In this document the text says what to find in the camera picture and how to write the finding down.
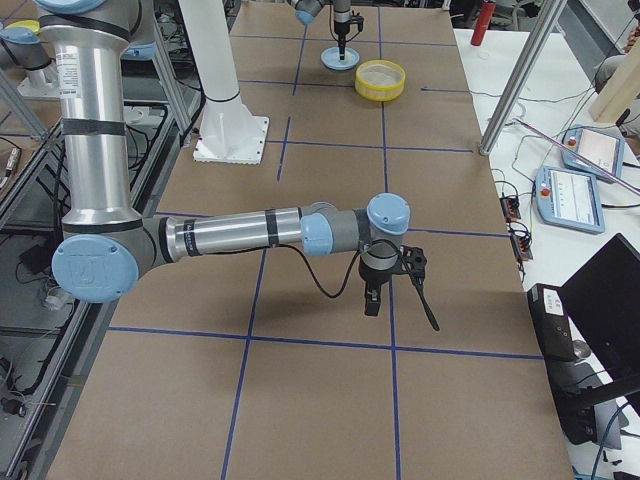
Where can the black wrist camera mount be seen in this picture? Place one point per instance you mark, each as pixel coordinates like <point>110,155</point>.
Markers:
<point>413,264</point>
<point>356,19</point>

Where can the far orange circuit board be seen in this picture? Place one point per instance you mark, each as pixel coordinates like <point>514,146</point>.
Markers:
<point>510,206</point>

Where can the near orange circuit board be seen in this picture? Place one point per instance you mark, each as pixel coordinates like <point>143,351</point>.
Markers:
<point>521,245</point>

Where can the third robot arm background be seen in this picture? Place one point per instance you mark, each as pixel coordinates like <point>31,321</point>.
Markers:
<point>21,49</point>

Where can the seated person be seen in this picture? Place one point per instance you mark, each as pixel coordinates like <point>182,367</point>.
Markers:
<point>608,66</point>

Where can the aluminium frame post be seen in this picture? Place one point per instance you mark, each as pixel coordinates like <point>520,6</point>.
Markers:
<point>536,40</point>

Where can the light blue plate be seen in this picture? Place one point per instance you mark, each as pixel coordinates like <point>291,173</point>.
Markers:
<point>332,59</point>

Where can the yellow bamboo steamer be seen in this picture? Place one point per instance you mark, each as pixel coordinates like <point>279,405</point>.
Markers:
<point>380,80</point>

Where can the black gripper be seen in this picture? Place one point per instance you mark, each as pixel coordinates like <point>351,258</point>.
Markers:
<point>341,17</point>
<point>373,277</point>

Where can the wooden beam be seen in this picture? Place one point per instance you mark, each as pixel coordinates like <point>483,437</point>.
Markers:
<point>620,93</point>

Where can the black computer box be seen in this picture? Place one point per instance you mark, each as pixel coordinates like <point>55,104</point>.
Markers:
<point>551,323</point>

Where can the red bottle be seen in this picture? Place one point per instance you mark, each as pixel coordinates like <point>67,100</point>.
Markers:
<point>483,22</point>

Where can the black monitor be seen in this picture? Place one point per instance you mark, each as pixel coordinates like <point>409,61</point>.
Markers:
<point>602,300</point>

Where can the near blue teach pendant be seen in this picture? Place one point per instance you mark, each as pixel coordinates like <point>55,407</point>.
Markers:
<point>569,199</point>

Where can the blue teach pendant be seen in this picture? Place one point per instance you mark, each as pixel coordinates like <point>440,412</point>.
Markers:
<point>602,147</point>
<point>569,199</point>

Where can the white pedestal column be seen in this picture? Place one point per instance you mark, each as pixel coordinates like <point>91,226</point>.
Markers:
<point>229,133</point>

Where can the orange circuit board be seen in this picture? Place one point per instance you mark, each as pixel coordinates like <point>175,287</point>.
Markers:
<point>521,245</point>
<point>510,206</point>

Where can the far blue teach pendant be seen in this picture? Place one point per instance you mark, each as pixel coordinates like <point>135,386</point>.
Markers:
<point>602,147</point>

